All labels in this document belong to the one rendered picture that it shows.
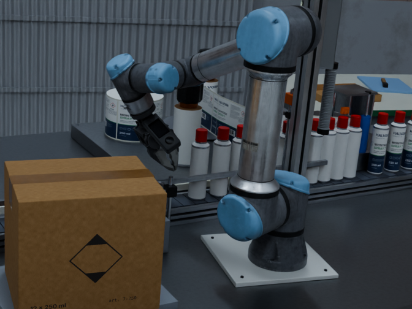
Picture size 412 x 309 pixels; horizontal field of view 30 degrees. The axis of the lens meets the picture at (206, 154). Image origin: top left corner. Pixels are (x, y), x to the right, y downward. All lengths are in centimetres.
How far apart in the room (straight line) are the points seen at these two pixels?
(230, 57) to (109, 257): 60
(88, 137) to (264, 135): 110
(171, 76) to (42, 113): 317
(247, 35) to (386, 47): 418
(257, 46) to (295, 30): 9
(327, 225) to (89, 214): 91
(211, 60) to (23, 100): 316
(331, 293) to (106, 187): 62
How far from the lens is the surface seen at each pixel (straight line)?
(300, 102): 210
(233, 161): 223
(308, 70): 208
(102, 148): 259
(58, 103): 504
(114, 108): 266
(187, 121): 241
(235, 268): 191
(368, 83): 429
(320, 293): 188
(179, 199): 219
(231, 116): 257
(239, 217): 176
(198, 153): 214
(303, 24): 170
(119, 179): 164
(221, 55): 192
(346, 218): 233
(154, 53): 508
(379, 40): 576
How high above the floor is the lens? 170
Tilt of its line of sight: 18 degrees down
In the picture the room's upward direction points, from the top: 5 degrees clockwise
